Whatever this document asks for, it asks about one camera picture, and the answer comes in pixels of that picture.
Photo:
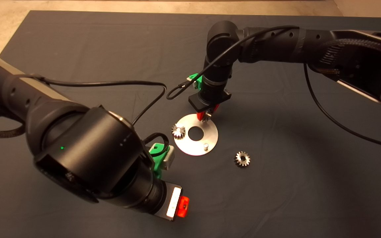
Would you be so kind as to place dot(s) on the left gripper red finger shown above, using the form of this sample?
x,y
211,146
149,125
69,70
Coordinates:
x,y
184,206

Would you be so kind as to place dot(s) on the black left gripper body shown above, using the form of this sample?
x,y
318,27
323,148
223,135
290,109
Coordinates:
x,y
159,200

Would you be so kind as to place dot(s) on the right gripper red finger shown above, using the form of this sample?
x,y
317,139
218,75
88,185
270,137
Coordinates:
x,y
199,115
215,109

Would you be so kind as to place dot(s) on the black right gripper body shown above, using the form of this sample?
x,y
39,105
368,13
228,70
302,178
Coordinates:
x,y
210,97

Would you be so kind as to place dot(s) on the small steel planetary gear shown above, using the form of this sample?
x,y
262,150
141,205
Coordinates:
x,y
206,116
178,131
242,159

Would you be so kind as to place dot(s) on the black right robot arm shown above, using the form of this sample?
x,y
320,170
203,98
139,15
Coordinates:
x,y
223,36

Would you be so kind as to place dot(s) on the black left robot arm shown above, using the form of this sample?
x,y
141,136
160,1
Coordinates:
x,y
94,148

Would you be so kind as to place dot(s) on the round metal carrier plate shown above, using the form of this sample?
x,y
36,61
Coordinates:
x,y
210,138

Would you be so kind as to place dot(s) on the dark grey table cloth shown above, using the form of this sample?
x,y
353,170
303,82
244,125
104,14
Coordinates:
x,y
276,198

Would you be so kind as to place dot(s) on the right green camera mount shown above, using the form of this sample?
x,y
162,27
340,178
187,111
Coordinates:
x,y
196,79

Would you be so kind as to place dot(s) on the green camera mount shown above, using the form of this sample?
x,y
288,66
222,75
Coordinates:
x,y
196,79
157,162

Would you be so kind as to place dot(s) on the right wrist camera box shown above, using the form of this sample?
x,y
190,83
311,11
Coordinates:
x,y
191,79

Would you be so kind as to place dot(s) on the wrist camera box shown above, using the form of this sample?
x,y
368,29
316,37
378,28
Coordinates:
x,y
191,79
169,160

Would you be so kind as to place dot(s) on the left green camera mount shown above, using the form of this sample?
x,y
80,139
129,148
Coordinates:
x,y
157,162

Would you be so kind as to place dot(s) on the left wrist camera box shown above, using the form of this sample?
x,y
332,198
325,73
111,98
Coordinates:
x,y
169,160

